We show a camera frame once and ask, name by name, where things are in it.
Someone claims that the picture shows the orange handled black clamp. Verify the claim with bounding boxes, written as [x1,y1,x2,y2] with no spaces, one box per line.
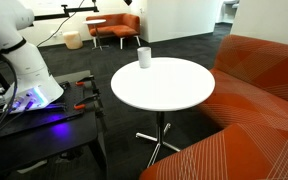
[75,75,95,87]
[73,93,100,111]

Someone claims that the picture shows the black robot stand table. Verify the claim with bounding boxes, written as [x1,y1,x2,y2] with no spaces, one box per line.
[0,69,109,180]

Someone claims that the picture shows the black mounting plate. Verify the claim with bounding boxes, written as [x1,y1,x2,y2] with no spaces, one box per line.
[0,79,86,136]

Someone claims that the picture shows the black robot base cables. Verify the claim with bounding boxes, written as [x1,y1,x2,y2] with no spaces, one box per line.
[0,53,19,153]

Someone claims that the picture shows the black hanging boom cable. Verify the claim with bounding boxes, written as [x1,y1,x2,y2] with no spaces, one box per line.
[36,0,86,48]

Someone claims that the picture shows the black camera boom rail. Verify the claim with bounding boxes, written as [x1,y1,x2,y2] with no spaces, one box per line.
[33,0,100,22]

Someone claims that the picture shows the orange patterned corner sofa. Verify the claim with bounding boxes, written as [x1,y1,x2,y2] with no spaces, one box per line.
[138,34,288,180]

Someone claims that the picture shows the white wall outlet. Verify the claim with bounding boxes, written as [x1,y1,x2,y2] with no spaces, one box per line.
[50,30,64,38]

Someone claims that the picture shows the chrome table pedestal base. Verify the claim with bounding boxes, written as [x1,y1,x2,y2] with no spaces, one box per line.
[135,111,182,169]

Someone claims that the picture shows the beige round pouf stool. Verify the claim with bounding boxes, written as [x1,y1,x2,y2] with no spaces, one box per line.
[62,30,84,51]

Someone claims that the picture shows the small round white side table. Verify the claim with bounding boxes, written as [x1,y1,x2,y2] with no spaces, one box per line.
[82,18,111,52]

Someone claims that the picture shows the small orange lounge sofa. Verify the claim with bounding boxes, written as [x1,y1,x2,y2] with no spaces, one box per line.
[85,12,142,50]

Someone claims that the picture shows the white ceramic mug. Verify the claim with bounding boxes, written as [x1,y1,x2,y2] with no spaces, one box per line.
[136,46,152,70]

